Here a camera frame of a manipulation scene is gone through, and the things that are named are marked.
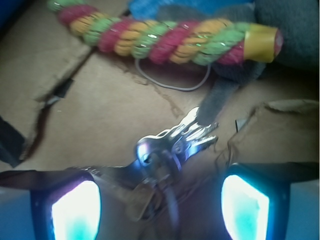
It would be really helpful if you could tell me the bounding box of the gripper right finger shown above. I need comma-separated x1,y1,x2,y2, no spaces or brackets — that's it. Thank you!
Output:
220,163,290,240

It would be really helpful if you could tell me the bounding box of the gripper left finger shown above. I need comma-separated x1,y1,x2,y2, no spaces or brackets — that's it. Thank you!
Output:
31,172,102,240

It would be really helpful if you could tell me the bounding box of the silver key bunch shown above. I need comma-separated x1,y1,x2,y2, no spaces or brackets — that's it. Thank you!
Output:
71,107,219,223

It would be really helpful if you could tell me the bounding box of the brown paper lined bin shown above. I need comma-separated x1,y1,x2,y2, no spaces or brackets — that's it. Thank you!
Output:
0,0,319,183

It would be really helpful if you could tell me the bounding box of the grey plush toy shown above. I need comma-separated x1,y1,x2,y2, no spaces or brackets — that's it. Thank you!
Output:
156,0,320,126

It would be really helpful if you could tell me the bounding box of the blue rectangular block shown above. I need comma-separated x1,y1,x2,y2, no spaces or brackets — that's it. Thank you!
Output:
128,0,255,20

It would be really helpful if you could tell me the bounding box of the multicolour twisted rope toy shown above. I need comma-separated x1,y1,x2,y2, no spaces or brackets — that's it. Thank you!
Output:
47,0,284,66

